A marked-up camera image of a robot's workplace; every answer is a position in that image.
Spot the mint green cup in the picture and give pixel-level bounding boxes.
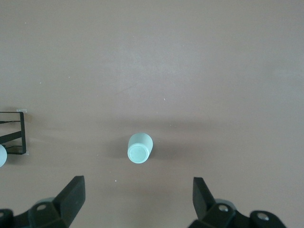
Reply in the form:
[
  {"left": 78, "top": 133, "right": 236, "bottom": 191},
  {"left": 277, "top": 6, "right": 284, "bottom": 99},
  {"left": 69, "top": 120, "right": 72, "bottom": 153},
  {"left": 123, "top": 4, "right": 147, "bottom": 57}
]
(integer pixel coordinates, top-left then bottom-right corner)
[{"left": 127, "top": 132, "right": 154, "bottom": 164}]

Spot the grey cup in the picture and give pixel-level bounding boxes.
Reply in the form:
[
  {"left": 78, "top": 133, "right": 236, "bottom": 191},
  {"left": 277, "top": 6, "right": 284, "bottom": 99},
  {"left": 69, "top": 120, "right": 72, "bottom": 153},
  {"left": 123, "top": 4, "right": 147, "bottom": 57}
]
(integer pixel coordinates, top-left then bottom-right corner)
[{"left": 0, "top": 144, "right": 8, "bottom": 168}]

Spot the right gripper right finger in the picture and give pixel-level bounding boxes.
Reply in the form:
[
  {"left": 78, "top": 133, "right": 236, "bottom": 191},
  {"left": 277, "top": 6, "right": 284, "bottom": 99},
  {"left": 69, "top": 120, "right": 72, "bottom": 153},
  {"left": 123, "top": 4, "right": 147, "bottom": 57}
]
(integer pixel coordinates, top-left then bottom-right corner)
[{"left": 192, "top": 177, "right": 285, "bottom": 228}]

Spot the black wire cup rack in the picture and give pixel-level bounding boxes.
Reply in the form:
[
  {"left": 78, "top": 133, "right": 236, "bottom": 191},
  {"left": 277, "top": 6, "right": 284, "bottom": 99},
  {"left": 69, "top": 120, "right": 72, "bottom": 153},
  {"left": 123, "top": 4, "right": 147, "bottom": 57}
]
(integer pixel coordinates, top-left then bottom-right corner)
[{"left": 0, "top": 111, "right": 26, "bottom": 155}]

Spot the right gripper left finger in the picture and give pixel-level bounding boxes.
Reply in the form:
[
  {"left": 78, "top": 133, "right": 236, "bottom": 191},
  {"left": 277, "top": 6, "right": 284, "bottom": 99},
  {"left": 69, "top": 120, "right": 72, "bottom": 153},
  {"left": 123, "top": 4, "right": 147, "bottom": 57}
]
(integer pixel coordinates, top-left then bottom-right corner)
[{"left": 0, "top": 175, "right": 86, "bottom": 228}]

